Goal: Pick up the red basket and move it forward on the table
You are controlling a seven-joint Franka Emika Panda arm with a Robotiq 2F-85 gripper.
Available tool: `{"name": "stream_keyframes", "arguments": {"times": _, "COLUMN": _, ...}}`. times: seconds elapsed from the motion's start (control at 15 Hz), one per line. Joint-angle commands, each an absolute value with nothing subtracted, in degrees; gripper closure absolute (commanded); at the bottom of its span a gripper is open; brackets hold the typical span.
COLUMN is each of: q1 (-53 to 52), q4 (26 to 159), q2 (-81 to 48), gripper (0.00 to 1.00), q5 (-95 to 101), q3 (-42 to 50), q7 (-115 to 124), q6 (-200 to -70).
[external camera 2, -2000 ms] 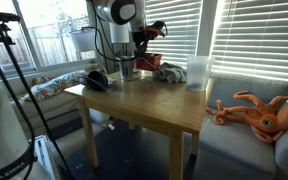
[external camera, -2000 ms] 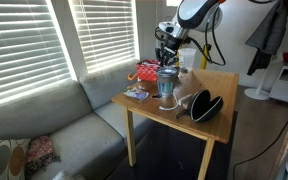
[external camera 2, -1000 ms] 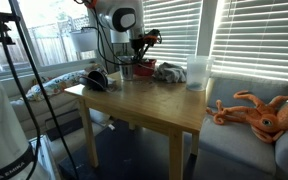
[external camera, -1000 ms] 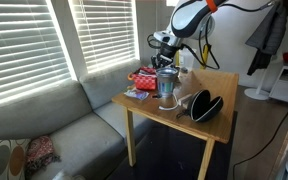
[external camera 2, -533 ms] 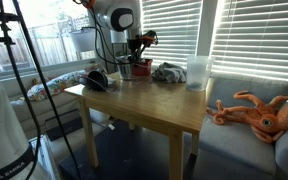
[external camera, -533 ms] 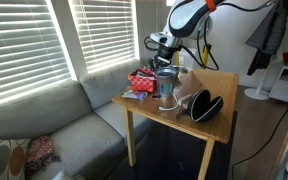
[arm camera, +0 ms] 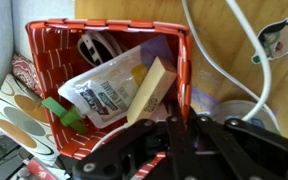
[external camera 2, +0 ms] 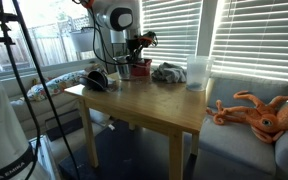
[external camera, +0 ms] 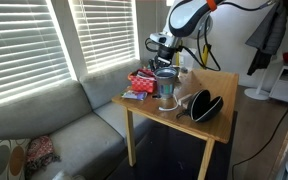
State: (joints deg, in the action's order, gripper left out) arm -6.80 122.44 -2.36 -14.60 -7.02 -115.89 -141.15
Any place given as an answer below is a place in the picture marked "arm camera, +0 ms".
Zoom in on printed wooden block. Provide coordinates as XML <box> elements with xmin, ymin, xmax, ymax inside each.
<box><xmin>126</xmin><ymin>56</ymin><xmax>179</xmax><ymax>127</ymax></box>

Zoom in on cartoon character sticker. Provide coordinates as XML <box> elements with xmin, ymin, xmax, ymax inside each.
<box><xmin>250</xmin><ymin>17</ymin><xmax>288</xmax><ymax>65</ymax></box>

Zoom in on red printed packet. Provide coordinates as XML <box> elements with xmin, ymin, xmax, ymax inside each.
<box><xmin>23</xmin><ymin>157</ymin><xmax>69</xmax><ymax>180</ymax></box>

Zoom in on white cable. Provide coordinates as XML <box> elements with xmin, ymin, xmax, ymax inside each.
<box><xmin>180</xmin><ymin>0</ymin><xmax>274</xmax><ymax>123</ymax></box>

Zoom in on food pouch with green cap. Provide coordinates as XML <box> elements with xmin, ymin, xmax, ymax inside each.
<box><xmin>41</xmin><ymin>34</ymin><xmax>177</xmax><ymax>135</ymax></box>

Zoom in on oval patterned cushion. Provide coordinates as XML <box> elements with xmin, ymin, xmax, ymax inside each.
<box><xmin>0</xmin><ymin>73</ymin><xmax>64</xmax><ymax>166</ymax></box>

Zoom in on red paisley cloth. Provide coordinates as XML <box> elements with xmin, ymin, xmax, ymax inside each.
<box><xmin>11</xmin><ymin>53</ymin><xmax>44</xmax><ymax>98</ymax></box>

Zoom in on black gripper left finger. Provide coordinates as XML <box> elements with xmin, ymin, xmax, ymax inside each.
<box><xmin>71</xmin><ymin>114</ymin><xmax>186</xmax><ymax>180</ymax></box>

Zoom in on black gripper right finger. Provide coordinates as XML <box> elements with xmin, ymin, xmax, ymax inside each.
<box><xmin>183</xmin><ymin>105</ymin><xmax>288</xmax><ymax>180</ymax></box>

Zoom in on white sunglasses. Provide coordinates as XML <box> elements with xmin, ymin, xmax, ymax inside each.
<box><xmin>76</xmin><ymin>30</ymin><xmax>124</xmax><ymax>68</ymax></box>

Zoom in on red woven basket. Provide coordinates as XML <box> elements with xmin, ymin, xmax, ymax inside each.
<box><xmin>25</xmin><ymin>18</ymin><xmax>194</xmax><ymax>180</ymax></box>

